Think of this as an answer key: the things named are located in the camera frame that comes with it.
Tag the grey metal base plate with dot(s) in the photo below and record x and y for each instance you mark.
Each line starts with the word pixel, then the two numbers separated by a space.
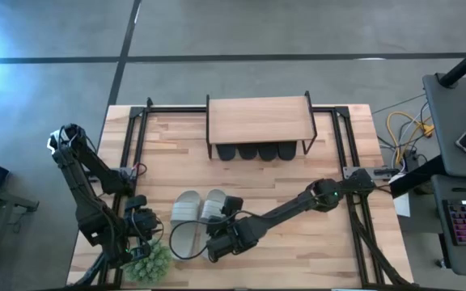
pixel 348 174

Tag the black desk beam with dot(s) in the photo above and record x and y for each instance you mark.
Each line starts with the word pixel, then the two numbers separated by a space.
pixel 419 175

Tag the light grey slide sandal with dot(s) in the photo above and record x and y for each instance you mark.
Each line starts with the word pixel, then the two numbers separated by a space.
pixel 184 206
pixel 213 202

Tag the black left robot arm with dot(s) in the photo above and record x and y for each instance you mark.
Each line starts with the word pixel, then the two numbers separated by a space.
pixel 73 178

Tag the green artificial plant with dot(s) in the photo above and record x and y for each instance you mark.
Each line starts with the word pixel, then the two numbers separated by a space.
pixel 152 266

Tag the black aluminium table frame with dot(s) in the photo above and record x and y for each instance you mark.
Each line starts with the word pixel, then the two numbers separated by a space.
pixel 330 109

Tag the black diagonal pole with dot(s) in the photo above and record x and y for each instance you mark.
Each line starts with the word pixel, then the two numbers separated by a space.
pixel 463 64

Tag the wooden shelf with black frame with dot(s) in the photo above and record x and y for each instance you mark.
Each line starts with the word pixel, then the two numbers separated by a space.
pixel 257 121

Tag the grey side desk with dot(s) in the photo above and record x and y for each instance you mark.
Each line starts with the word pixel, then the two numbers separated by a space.
pixel 451 117

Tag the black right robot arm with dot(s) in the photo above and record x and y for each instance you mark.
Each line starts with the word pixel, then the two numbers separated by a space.
pixel 281 212

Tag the grey keyboard desk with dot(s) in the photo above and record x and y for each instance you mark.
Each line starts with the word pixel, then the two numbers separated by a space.
pixel 459 262

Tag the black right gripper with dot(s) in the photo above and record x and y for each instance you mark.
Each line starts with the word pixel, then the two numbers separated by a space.
pixel 233 240

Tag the white paper sheet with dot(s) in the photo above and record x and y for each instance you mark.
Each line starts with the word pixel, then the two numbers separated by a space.
pixel 403 206

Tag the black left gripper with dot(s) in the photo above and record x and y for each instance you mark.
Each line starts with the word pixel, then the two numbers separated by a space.
pixel 142 226

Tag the black metal stand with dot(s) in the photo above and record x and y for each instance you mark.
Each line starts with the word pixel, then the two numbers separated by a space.
pixel 6 197

